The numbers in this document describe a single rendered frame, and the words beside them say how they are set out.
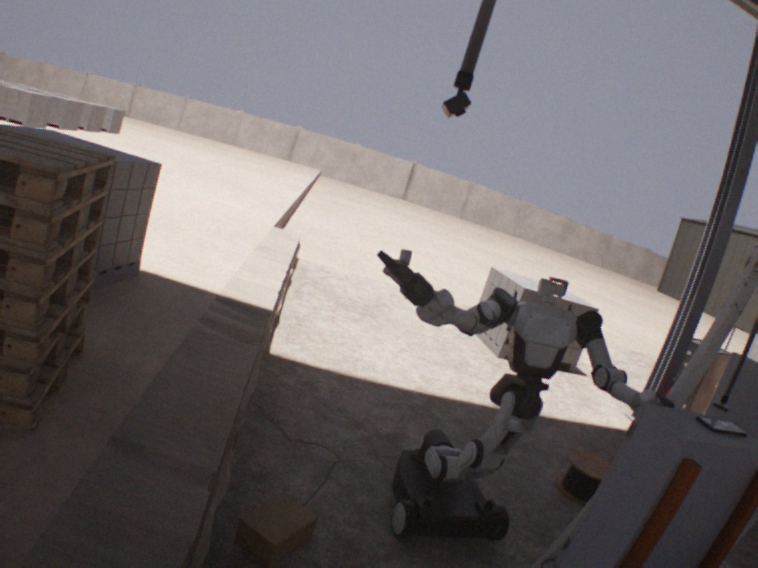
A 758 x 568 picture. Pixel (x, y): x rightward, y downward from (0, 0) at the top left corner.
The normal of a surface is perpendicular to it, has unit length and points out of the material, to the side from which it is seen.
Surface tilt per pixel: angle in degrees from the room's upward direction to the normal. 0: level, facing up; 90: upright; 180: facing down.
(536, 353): 76
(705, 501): 90
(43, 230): 90
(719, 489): 90
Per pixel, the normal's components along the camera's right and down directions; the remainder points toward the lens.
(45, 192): 0.45, 0.29
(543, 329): -0.07, -0.11
